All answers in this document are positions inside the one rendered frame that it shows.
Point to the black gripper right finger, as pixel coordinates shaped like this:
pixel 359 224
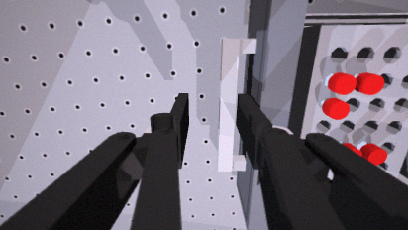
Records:
pixel 362 195

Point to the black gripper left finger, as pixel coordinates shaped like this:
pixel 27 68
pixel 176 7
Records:
pixel 92 194

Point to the white tube rack with holes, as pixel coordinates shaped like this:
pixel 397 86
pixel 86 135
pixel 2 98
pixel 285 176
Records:
pixel 404 168
pixel 327 49

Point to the grey flat base plate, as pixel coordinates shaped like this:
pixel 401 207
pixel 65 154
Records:
pixel 74 72

